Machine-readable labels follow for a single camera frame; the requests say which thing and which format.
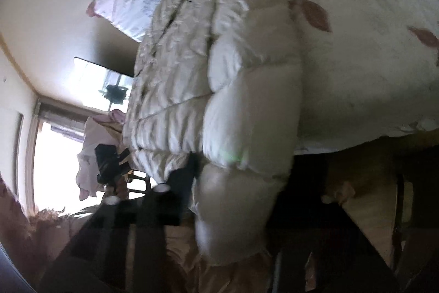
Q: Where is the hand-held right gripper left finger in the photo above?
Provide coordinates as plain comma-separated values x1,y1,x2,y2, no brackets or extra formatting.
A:
34,153,204,293

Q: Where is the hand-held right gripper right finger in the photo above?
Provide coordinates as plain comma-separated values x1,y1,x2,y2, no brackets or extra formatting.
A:
268,192,405,293

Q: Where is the white quilted duvet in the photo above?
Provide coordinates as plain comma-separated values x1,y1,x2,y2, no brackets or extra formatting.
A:
122,0,304,266

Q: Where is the window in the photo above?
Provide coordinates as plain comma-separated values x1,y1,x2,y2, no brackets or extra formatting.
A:
26,101,103,214

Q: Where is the potted plant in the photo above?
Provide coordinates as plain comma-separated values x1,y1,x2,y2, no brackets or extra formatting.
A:
99,80,129,106

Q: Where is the lavender print pillow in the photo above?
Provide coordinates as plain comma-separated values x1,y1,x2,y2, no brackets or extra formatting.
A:
87,0,172,43

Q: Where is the floral bed blanket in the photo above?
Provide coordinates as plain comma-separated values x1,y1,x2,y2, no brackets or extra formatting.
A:
261,0,439,156

